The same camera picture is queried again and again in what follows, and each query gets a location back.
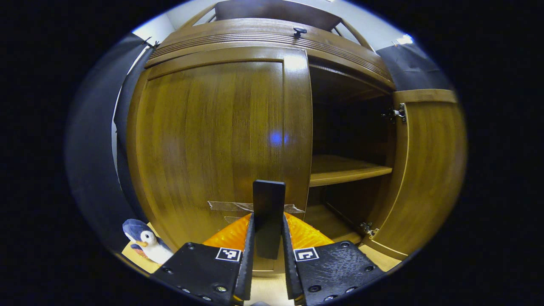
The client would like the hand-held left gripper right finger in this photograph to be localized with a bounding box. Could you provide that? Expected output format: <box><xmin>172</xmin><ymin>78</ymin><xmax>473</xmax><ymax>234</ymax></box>
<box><xmin>281</xmin><ymin>212</ymin><xmax>387</xmax><ymax>306</ymax></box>

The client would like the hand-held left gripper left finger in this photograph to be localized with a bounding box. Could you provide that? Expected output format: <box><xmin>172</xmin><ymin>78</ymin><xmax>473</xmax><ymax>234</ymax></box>
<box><xmin>151</xmin><ymin>212</ymin><xmax>255</xmax><ymax>304</ymax></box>

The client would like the wooden double-door shoe cabinet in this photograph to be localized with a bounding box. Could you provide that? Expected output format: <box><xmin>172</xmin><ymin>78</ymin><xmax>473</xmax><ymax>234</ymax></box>
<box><xmin>144</xmin><ymin>0</ymin><xmax>398</xmax><ymax>277</ymax></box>

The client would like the wooden cabinet door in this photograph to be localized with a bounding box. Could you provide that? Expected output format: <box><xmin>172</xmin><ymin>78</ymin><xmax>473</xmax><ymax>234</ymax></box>
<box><xmin>361</xmin><ymin>88</ymin><xmax>468</xmax><ymax>261</ymax></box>
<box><xmin>127</xmin><ymin>46</ymin><xmax>314</xmax><ymax>272</ymax></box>

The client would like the metal door hinge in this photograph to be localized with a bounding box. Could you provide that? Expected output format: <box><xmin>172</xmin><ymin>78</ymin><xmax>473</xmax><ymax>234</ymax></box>
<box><xmin>359</xmin><ymin>221</ymin><xmax>380</xmax><ymax>238</ymax></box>
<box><xmin>382</xmin><ymin>103</ymin><xmax>407</xmax><ymax>124</ymax></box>

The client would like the penguin plush toy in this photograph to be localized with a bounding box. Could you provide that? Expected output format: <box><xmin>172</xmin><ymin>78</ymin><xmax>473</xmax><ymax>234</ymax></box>
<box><xmin>122</xmin><ymin>219</ymin><xmax>175</xmax><ymax>266</ymax></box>

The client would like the wooden inner shelf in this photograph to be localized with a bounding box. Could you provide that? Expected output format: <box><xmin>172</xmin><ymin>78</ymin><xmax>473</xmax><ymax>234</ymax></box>
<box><xmin>309</xmin><ymin>154</ymin><xmax>393</xmax><ymax>187</ymax></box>

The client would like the black backdrop cloth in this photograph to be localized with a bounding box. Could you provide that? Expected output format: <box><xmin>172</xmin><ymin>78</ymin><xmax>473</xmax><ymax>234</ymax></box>
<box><xmin>66</xmin><ymin>33</ymin><xmax>455</xmax><ymax>251</ymax></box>

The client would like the wooden drawer with black knob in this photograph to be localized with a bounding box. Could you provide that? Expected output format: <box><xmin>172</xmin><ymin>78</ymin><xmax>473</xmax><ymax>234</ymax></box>
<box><xmin>147</xmin><ymin>18</ymin><xmax>396</xmax><ymax>90</ymax></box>

